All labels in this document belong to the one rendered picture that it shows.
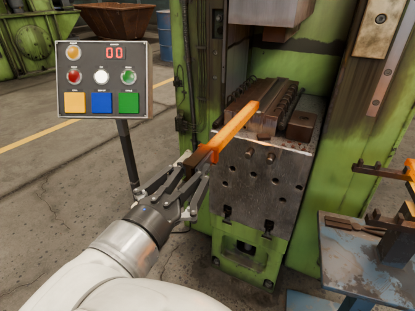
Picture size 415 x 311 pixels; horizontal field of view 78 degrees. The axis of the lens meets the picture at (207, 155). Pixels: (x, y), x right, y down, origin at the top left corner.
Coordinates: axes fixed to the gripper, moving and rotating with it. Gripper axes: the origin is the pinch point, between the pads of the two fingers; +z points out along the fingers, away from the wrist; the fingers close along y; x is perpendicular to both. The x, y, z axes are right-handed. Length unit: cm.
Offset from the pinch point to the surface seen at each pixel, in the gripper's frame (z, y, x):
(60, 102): 17, -68, -6
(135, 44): 39, -46, 11
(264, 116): 43.7, 2.6, -10.2
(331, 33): 93, 16, 9
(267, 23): 45.0, -0.4, 19.3
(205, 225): 53, -28, -100
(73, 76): 24, -64, 2
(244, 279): 34, 6, -104
